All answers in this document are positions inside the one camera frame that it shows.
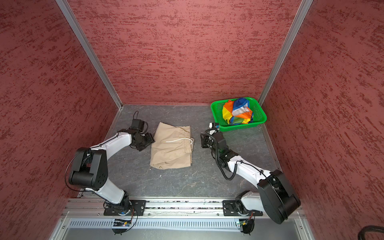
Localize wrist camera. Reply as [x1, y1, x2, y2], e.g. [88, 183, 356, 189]
[130, 119, 148, 134]
[209, 123, 220, 135]

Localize multicolour shorts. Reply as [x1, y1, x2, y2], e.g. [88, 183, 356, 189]
[222, 98, 254, 126]

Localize beige shorts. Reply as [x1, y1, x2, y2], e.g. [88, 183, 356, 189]
[150, 122, 194, 170]

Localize right circuit board with wires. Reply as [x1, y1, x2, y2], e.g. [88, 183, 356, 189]
[239, 212, 255, 235]

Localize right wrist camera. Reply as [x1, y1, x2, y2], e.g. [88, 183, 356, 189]
[209, 123, 220, 135]

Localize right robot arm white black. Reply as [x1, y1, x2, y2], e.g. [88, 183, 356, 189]
[200, 129, 301, 224]

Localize circuit board with wires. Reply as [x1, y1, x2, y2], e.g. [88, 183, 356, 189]
[112, 208, 139, 235]
[239, 212, 255, 235]

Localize slotted cable duct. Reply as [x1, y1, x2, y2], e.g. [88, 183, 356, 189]
[68, 219, 240, 232]

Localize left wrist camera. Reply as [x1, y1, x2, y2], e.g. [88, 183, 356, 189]
[130, 119, 148, 134]

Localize left aluminium corner post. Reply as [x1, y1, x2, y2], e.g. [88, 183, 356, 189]
[56, 0, 124, 111]

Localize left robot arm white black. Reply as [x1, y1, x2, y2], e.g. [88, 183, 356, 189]
[65, 129, 155, 216]

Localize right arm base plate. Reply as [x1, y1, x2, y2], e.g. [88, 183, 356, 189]
[222, 200, 263, 217]

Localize green plastic basket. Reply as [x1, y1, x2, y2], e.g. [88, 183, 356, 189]
[211, 97, 267, 132]

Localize aluminium corner post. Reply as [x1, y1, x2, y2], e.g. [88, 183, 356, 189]
[258, 0, 313, 106]
[56, 0, 124, 111]

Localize right aluminium corner post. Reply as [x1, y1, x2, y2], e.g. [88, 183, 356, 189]
[258, 0, 313, 106]

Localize left circuit board with wires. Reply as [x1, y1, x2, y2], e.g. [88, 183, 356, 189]
[112, 208, 139, 235]

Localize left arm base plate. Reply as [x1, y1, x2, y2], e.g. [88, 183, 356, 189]
[103, 200, 147, 217]

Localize black cable bottom right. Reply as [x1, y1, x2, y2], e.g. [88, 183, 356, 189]
[357, 224, 384, 240]

